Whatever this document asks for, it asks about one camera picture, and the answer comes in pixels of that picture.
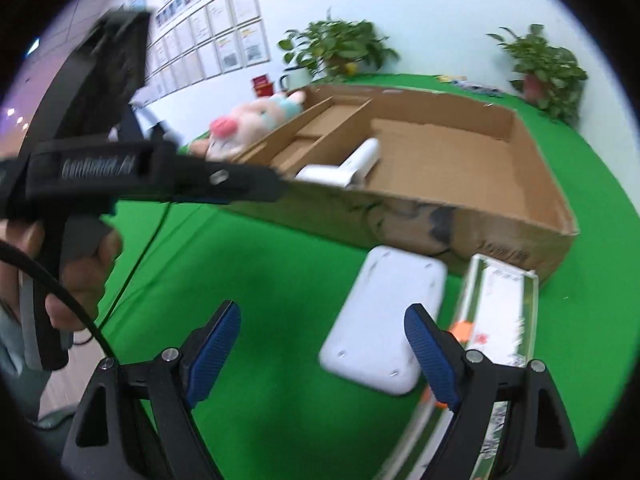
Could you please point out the person's left hand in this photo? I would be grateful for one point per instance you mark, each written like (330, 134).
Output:
(82, 285)

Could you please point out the patterned tissue packet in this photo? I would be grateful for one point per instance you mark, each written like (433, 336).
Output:
(477, 86)

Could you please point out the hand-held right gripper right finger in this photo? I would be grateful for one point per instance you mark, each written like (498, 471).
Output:
(432, 360)

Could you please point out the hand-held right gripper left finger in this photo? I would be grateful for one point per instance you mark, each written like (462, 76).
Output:
(212, 355)

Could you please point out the white and green medicine box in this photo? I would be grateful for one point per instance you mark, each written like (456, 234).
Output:
(500, 310)

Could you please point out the green tablecloth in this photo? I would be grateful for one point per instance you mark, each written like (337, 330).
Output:
(250, 270)

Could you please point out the bushy potted green plant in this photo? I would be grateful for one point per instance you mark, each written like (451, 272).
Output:
(340, 45)

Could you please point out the wall of framed certificates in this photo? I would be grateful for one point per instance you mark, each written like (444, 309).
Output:
(220, 35)

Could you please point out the white rectangular device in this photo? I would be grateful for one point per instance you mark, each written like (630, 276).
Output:
(380, 320)

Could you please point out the pink and teal plush toy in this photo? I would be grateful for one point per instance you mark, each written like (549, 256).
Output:
(250, 120)

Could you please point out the small red box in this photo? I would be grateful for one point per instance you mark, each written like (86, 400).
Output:
(262, 85)

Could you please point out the large cardboard box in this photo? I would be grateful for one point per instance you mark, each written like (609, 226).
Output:
(450, 160)

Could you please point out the white mug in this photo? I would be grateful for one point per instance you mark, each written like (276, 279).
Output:
(295, 81)

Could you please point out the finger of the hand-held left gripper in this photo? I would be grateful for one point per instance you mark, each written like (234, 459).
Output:
(235, 185)

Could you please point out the green plant in red pot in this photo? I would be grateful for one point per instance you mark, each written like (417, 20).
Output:
(545, 65)

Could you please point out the white handheld fan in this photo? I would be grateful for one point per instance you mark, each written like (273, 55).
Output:
(360, 157)

